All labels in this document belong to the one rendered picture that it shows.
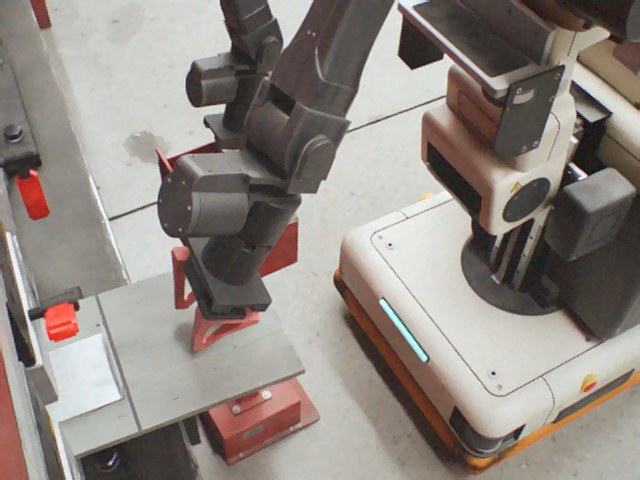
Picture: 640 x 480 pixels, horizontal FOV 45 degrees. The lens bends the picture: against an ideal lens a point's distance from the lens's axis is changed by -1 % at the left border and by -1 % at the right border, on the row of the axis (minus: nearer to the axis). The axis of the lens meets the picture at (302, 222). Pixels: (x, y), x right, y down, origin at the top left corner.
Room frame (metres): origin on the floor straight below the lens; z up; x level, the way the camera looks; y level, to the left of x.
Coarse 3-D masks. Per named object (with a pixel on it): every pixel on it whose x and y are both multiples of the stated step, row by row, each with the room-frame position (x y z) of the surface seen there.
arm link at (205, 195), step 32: (192, 160) 0.46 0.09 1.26; (224, 160) 0.47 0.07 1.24; (256, 160) 0.49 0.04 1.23; (320, 160) 0.47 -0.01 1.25; (160, 192) 0.45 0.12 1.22; (192, 192) 0.43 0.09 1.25; (224, 192) 0.45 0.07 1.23; (288, 192) 0.46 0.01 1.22; (192, 224) 0.41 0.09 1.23; (224, 224) 0.43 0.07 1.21
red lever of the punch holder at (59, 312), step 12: (48, 300) 0.36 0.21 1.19; (60, 300) 0.36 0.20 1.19; (72, 300) 0.36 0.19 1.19; (36, 312) 0.35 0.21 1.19; (48, 312) 0.33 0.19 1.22; (60, 312) 0.32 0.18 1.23; (72, 312) 0.32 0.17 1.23; (48, 324) 0.30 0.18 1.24; (60, 324) 0.30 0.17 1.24; (72, 324) 0.30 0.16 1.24; (48, 336) 0.29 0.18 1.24; (60, 336) 0.30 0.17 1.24; (72, 336) 0.30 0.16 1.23
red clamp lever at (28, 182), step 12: (12, 156) 0.54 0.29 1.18; (24, 156) 0.54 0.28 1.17; (12, 168) 0.53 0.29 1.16; (24, 168) 0.54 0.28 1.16; (24, 180) 0.54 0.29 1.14; (36, 180) 0.55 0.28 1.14; (24, 192) 0.54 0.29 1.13; (36, 192) 0.54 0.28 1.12; (36, 204) 0.54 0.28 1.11; (36, 216) 0.54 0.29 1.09
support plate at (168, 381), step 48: (144, 288) 0.51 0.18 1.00; (144, 336) 0.45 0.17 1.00; (192, 336) 0.45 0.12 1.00; (240, 336) 0.45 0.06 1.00; (288, 336) 0.45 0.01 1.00; (144, 384) 0.39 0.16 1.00; (192, 384) 0.39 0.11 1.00; (240, 384) 0.39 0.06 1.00; (96, 432) 0.33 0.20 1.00; (144, 432) 0.34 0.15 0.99
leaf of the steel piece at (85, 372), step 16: (96, 336) 0.44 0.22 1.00; (64, 352) 0.42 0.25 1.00; (80, 352) 0.42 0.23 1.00; (96, 352) 0.42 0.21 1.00; (64, 368) 0.40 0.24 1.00; (80, 368) 0.40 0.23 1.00; (96, 368) 0.40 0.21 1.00; (112, 368) 0.40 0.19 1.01; (64, 384) 0.38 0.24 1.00; (80, 384) 0.38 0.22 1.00; (96, 384) 0.38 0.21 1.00; (112, 384) 0.38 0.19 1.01; (64, 400) 0.37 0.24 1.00; (80, 400) 0.37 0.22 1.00; (96, 400) 0.37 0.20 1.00; (112, 400) 0.37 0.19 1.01; (64, 416) 0.35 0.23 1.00
